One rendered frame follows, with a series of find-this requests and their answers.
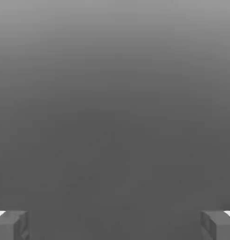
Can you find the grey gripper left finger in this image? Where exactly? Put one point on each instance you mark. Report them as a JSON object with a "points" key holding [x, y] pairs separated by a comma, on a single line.
{"points": [[8, 226]]}

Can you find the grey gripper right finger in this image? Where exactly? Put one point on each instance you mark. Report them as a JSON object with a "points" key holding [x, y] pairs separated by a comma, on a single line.
{"points": [[221, 226]]}

